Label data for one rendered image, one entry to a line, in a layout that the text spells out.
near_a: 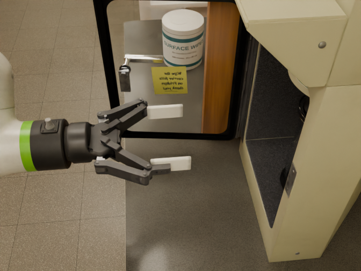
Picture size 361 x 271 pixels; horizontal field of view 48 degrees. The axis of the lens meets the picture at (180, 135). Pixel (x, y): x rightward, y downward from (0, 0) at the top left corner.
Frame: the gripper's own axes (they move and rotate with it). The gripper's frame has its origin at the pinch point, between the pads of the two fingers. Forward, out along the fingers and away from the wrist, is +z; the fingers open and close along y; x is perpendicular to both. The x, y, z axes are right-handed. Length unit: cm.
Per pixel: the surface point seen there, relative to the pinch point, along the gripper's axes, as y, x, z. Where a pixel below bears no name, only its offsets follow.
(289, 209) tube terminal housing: -14.2, 5.8, 17.8
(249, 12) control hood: -12.2, -31.5, 6.4
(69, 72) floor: 185, 120, -59
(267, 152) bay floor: 9.7, 17.9, 21.8
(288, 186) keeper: -12.9, 1.0, 17.1
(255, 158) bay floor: 8.0, 17.9, 18.5
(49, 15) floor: 265, 120, -83
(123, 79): 18.8, 0.8, -10.6
